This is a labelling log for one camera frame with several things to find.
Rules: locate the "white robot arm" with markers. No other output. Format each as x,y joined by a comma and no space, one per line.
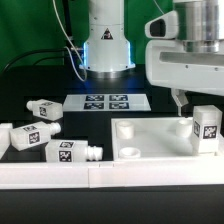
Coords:
107,52

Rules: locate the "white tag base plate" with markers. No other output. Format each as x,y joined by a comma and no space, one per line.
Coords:
106,102

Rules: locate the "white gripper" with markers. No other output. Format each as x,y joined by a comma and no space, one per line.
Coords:
186,51

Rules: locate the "white left fence bar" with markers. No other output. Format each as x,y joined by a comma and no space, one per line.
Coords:
5,141

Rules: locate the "white front fence bar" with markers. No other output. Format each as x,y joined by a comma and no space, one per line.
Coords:
165,172

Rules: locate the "white fence bar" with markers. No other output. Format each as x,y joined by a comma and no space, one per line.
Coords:
165,172
5,141

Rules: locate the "white square tabletop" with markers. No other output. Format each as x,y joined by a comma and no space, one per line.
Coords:
152,138

